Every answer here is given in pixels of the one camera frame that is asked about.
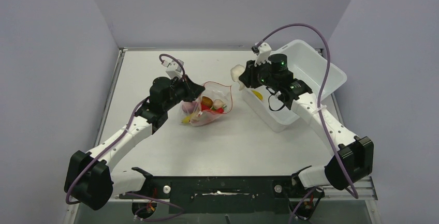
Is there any white plastic tub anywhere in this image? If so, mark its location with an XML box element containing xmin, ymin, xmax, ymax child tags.
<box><xmin>241</xmin><ymin>40</ymin><xmax>347</xmax><ymax>132</ymax></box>

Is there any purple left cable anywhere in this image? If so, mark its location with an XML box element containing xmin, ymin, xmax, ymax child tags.
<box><xmin>65</xmin><ymin>53</ymin><xmax>186</xmax><ymax>222</ymax></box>

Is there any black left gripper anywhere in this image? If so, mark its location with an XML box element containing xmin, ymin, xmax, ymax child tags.
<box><xmin>163</xmin><ymin>74</ymin><xmax>205</xmax><ymax>111</ymax></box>

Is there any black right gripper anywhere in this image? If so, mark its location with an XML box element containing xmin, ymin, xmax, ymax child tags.
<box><xmin>240</xmin><ymin>57</ymin><xmax>278</xmax><ymax>90</ymax></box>

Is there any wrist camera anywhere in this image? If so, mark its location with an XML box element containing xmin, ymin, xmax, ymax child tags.
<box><xmin>251</xmin><ymin>42</ymin><xmax>272</xmax><ymax>66</ymax></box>
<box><xmin>162</xmin><ymin>60</ymin><xmax>184</xmax><ymax>79</ymax></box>

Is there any red chili pepper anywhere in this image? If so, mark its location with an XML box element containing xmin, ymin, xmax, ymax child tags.
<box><xmin>201</xmin><ymin>104</ymin><xmax>224</xmax><ymax>114</ymax></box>

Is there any beige ginger piece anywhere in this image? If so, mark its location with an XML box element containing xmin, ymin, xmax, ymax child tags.
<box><xmin>212</xmin><ymin>99</ymin><xmax>225</xmax><ymax>109</ymax></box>

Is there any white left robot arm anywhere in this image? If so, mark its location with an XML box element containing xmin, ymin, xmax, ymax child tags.
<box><xmin>64</xmin><ymin>73</ymin><xmax>208</xmax><ymax>210</ymax></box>

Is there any white garlic bulb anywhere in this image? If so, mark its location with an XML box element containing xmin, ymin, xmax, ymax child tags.
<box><xmin>230</xmin><ymin>65</ymin><xmax>245</xmax><ymax>91</ymax></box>

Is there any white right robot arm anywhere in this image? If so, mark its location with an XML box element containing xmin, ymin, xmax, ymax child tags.
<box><xmin>239</xmin><ymin>53</ymin><xmax>374</xmax><ymax>197</ymax></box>

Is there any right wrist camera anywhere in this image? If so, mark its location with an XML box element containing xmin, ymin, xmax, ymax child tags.
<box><xmin>251</xmin><ymin>42</ymin><xmax>272</xmax><ymax>66</ymax></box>

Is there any yellow star fruit slice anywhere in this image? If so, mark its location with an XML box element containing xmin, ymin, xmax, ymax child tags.
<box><xmin>251</xmin><ymin>90</ymin><xmax>264</xmax><ymax>101</ymax></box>

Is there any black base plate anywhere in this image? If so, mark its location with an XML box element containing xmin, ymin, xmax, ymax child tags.
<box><xmin>120</xmin><ymin>175</ymin><xmax>308</xmax><ymax>214</ymax></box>

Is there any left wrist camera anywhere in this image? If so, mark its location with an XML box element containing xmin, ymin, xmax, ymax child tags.
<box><xmin>162</xmin><ymin>60</ymin><xmax>184</xmax><ymax>79</ymax></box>

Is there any clear zip top bag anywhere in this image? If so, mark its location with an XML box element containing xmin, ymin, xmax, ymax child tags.
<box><xmin>180</xmin><ymin>81</ymin><xmax>233</xmax><ymax>126</ymax></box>

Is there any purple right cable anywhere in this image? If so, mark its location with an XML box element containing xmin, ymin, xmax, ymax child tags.
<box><xmin>252</xmin><ymin>23</ymin><xmax>359</xmax><ymax>224</ymax></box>

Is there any yellow banana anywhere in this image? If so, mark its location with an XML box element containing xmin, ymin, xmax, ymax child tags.
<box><xmin>181</xmin><ymin>114</ymin><xmax>194</xmax><ymax>124</ymax></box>

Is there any purple cable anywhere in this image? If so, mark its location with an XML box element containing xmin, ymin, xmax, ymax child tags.
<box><xmin>65</xmin><ymin>53</ymin><xmax>186</xmax><ymax>222</ymax></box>
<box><xmin>252</xmin><ymin>23</ymin><xmax>359</xmax><ymax>224</ymax></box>

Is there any purple onion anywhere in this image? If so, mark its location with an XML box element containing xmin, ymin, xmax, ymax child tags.
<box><xmin>181</xmin><ymin>101</ymin><xmax>198</xmax><ymax>114</ymax></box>

